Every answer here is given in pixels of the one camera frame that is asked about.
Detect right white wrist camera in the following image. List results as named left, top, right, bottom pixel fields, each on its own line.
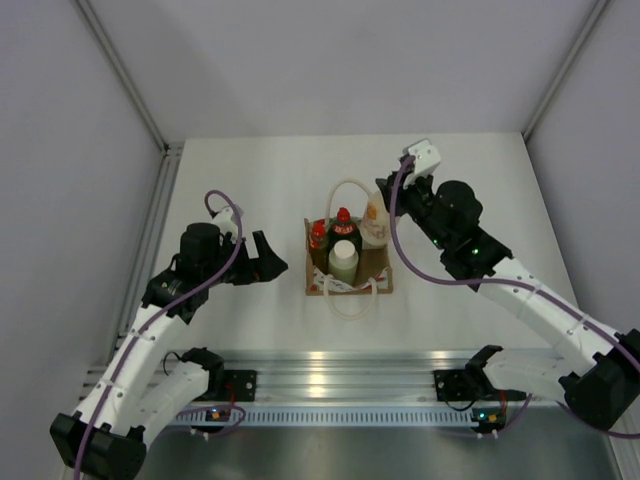
left=403, top=138, right=442, bottom=177

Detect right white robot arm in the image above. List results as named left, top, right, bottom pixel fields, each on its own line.
left=375, top=171, right=639, bottom=436

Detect right aluminium frame post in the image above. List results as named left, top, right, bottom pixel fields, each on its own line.
left=521, top=0, right=615, bottom=144

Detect small brown bottle red cap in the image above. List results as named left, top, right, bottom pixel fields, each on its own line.
left=308, top=220, right=328, bottom=274

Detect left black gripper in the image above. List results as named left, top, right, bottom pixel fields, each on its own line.
left=202, top=230, right=287, bottom=288

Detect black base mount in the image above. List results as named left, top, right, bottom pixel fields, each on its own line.
left=218, top=370, right=258, bottom=403
left=433, top=369, right=476, bottom=405

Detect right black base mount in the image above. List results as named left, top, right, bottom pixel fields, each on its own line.
left=433, top=369, right=476, bottom=405

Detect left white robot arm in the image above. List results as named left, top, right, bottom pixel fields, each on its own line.
left=50, top=222, right=288, bottom=479

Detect left aluminium frame post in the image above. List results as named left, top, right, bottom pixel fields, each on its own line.
left=71, top=0, right=168, bottom=153

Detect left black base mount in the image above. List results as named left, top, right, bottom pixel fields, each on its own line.
left=218, top=370, right=258, bottom=403

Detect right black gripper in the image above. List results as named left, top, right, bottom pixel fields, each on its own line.
left=377, top=170, right=451, bottom=251

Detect brown canvas tote bag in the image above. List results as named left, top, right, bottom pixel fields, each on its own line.
left=302, top=179, right=396, bottom=321

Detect aluminium frame post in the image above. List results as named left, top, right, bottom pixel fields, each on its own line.
left=521, top=0, right=615, bottom=144
left=71, top=0, right=168, bottom=153

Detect white slotted cable duct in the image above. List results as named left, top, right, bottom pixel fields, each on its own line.
left=173, top=407, right=501, bottom=428

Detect green bottle white cap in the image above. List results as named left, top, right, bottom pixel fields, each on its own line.
left=328, top=240, right=359, bottom=285

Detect dark bottle red cap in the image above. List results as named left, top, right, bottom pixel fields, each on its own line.
left=327, top=207, right=362, bottom=253

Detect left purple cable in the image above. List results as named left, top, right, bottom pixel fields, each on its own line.
left=74, top=189, right=244, bottom=480

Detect cream pump lotion bottle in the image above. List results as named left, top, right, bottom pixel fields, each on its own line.
left=360, top=191, right=391, bottom=249

